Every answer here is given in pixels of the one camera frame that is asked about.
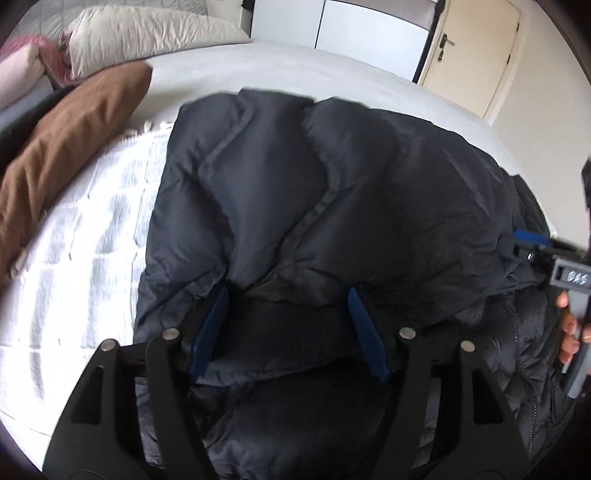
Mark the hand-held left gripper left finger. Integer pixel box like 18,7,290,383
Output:
44,285,230,480

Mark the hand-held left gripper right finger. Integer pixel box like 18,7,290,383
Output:
347,285,533,480

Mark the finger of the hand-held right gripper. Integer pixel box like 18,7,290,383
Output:
500,235,553,265
513,228,555,247

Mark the black quilted jacket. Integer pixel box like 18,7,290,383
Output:
501,173,583,468

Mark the dark puffer jacket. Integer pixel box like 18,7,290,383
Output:
133,88,555,480

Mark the person's right hand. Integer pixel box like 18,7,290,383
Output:
556,293,591,366

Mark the cream door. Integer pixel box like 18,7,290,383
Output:
421,0,522,119

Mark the brown pillow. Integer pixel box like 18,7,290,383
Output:
0,61,154,291

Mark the white wardrobe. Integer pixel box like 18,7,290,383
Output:
250,0,446,83

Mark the white bed mattress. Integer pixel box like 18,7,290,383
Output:
0,41,514,439

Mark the black garment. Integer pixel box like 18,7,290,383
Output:
0,87,72,174

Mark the beige pillow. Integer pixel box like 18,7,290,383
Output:
68,6,253,80

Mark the dusty pink knit blanket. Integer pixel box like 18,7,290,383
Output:
0,33,75,88

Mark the light pink folded duvet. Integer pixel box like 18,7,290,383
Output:
0,46,45,110

